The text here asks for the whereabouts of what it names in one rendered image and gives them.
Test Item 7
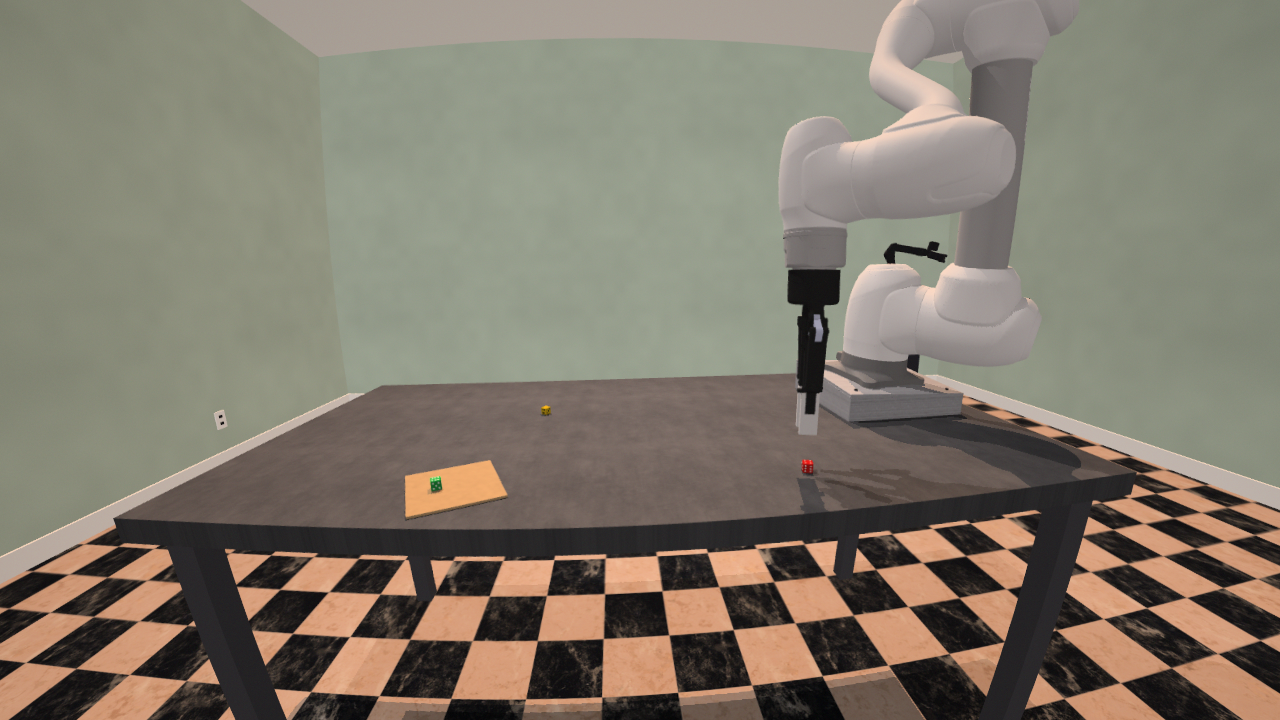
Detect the orange mat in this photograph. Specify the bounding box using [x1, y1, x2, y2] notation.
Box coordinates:
[404, 460, 508, 520]

